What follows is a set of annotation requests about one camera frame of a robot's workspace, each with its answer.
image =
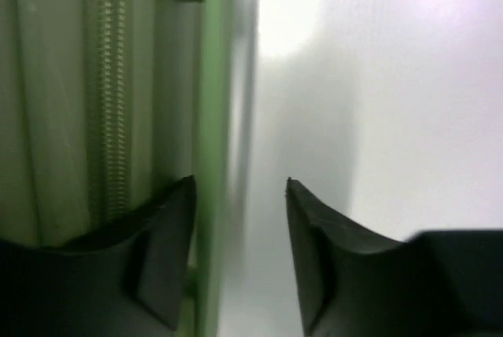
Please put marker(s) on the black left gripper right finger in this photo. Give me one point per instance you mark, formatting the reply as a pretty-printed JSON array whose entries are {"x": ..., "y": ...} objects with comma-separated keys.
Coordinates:
[{"x": 352, "y": 281}]

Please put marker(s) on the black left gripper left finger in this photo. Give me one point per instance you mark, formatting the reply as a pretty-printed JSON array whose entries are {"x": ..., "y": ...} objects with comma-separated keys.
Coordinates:
[{"x": 126, "y": 278}]

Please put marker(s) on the green suitcase blue lining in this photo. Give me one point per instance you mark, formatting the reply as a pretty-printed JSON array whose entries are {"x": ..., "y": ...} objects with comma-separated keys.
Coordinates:
[{"x": 105, "y": 103}]

